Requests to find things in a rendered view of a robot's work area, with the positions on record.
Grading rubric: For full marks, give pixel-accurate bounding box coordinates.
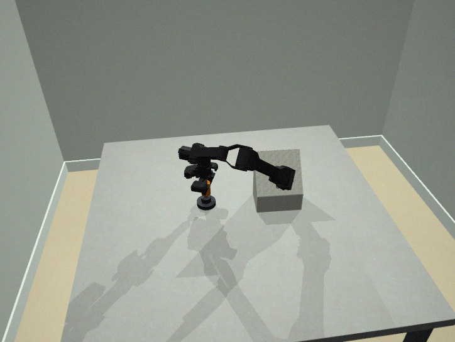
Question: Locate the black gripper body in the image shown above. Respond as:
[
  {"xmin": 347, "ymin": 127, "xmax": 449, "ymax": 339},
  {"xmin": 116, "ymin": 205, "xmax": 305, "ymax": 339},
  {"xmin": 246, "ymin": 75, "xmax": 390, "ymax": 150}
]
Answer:
[{"xmin": 191, "ymin": 162, "xmax": 218, "ymax": 193}]

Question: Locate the orange knob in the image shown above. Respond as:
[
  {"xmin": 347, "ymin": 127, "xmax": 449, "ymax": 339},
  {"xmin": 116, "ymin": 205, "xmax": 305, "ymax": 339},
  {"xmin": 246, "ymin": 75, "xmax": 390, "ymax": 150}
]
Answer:
[{"xmin": 204, "ymin": 180, "xmax": 211, "ymax": 197}]

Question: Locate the dark grey round pedestal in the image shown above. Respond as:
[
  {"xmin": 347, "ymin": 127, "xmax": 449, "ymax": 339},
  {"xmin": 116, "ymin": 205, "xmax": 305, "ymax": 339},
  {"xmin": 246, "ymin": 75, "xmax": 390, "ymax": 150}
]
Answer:
[{"xmin": 197, "ymin": 195, "xmax": 216, "ymax": 211}]

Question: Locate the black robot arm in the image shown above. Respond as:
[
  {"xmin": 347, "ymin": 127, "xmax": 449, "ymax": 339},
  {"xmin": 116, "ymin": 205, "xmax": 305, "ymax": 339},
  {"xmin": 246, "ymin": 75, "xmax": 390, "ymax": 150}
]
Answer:
[{"xmin": 178, "ymin": 143, "xmax": 296, "ymax": 190}]

